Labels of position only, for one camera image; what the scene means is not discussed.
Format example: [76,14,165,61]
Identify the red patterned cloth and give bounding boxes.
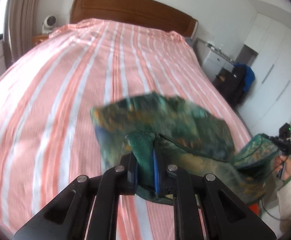
[248,203,260,216]

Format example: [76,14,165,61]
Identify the white bedside drawer cabinet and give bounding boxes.
[194,38,233,82]

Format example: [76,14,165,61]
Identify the white round fan heater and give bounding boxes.
[41,15,57,34]

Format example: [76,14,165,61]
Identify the beige curtain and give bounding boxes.
[3,0,39,68]

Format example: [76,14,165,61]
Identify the brown wooden headboard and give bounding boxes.
[70,0,198,38]

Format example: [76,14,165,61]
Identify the pink striped bed sheet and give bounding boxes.
[0,18,251,238]

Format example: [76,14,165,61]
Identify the person's right hand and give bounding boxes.
[274,155,291,182]

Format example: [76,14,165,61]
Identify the white wardrobe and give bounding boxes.
[238,0,291,135]

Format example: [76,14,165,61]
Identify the green patterned silk jacket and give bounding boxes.
[90,93,278,205]

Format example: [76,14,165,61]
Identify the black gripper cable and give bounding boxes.
[260,197,284,222]

